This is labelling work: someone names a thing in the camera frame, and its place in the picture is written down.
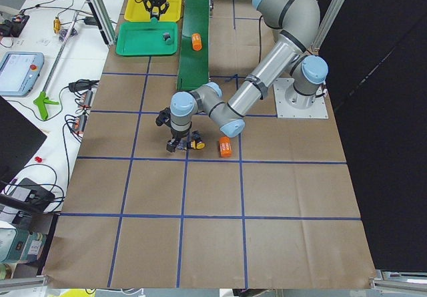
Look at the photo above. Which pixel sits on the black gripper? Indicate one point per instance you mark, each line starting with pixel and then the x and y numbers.
pixel 180 136
pixel 156 0

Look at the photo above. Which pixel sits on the yellow push button front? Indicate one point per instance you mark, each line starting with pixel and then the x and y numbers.
pixel 190 145

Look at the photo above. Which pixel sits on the orange cylinder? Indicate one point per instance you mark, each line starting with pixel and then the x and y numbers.
pixel 225 147
pixel 196 42

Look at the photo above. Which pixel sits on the yellow plastic tray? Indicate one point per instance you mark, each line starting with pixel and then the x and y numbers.
pixel 135 12

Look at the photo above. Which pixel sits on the green plastic tray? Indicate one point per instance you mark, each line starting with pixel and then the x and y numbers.
pixel 145 38

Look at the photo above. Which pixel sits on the black power adapter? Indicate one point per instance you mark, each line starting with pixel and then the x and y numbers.
pixel 90 21

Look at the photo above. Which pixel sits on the green conveyor belt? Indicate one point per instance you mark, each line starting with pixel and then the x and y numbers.
pixel 193 69

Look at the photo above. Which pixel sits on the gold resistor block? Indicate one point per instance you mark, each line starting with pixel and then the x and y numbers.
pixel 57 25

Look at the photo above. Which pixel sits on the blue teach pendant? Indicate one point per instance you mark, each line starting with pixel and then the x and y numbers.
pixel 19 72

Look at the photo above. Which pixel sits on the aluminium frame post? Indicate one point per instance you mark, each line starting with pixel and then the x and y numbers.
pixel 103 21

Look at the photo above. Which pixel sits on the green handled reach grabber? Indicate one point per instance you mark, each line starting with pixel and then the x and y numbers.
pixel 43 99

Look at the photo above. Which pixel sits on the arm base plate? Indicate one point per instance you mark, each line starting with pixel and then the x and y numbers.
pixel 292 105

